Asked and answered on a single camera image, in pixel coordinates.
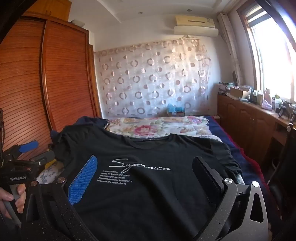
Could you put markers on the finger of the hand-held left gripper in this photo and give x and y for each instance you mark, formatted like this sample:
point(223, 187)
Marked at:
point(29, 146)
point(44, 159)

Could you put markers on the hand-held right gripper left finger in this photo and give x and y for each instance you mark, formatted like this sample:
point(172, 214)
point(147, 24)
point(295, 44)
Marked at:
point(83, 180)

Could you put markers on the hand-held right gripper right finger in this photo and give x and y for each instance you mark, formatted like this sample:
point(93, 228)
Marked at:
point(208, 178)

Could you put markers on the black t-shirt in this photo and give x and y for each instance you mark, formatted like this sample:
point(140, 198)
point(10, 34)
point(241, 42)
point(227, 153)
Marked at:
point(148, 194)

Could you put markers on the person's left hand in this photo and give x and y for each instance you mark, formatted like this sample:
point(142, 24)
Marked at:
point(20, 201)

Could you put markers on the blue floral bed sheet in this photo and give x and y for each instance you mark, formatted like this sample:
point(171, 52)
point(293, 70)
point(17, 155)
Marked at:
point(49, 175)

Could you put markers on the navy blanket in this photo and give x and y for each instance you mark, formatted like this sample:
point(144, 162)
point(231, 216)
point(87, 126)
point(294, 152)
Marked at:
point(238, 153)

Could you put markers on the folded navy garment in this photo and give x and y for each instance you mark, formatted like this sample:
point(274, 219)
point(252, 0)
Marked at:
point(89, 121)

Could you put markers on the low wooden cabinet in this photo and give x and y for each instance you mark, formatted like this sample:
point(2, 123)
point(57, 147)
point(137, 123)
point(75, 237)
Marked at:
point(249, 120)

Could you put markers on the blue tissue pack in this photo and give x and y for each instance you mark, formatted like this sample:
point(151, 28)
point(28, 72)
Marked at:
point(175, 110)

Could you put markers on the pink floral quilt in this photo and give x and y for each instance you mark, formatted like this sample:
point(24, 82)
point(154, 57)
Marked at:
point(148, 126)

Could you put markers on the wooden slatted wardrobe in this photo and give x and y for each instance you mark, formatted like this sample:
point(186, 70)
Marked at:
point(64, 69)

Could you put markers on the cardboard box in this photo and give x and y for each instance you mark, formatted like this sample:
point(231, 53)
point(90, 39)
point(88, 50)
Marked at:
point(238, 92)

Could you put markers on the pink figurine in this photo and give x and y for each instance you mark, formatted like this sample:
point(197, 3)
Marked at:
point(267, 99)

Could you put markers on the black metal gadget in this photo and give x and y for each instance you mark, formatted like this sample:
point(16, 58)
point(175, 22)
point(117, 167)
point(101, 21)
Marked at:
point(285, 110)

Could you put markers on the circle-patterned sheer curtain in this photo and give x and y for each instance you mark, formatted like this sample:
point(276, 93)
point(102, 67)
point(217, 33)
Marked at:
point(152, 78)

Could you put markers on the white round object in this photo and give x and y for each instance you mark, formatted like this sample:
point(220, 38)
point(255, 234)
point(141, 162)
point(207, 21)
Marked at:
point(78, 22)

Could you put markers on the white lace window curtain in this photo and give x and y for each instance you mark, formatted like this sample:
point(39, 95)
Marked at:
point(231, 46)

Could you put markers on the wooden overhead cabinet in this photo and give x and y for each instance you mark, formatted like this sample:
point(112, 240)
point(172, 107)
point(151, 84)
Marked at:
point(50, 10)

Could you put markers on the window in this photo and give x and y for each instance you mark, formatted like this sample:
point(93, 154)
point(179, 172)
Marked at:
point(272, 51)

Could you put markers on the white air conditioner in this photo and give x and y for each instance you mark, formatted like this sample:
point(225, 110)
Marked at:
point(196, 27)

